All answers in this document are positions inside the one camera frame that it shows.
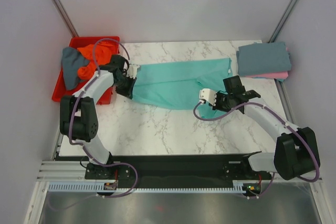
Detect teal t shirt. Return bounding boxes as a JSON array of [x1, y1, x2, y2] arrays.
[[132, 58, 233, 110]]

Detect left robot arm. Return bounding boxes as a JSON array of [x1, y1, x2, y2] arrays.
[[60, 55, 140, 179]]

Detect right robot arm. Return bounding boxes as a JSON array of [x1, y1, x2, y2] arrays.
[[205, 76, 320, 183]]

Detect orange t shirt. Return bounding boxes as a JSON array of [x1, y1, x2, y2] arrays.
[[77, 41, 119, 80]]

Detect folded grey blue shirt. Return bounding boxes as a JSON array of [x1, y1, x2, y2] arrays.
[[236, 42, 291, 76]]

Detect grey blue crumpled shirt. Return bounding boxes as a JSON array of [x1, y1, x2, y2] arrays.
[[61, 47, 89, 90]]

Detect folded pink shirt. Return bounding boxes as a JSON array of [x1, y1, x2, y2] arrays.
[[246, 45, 291, 82]]

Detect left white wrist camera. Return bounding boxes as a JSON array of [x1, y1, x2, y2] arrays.
[[127, 64, 141, 79]]

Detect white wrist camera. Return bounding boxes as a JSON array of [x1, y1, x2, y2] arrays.
[[199, 88, 217, 106], [127, 64, 141, 79]]

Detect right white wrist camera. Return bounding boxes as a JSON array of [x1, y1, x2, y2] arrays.
[[199, 88, 217, 106]]

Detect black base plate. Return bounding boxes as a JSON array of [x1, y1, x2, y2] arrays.
[[55, 153, 307, 189]]

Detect white slotted cable duct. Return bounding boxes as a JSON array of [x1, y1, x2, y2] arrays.
[[48, 181, 257, 194]]

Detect aluminium frame rail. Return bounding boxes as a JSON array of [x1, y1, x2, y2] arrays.
[[36, 159, 324, 183]]

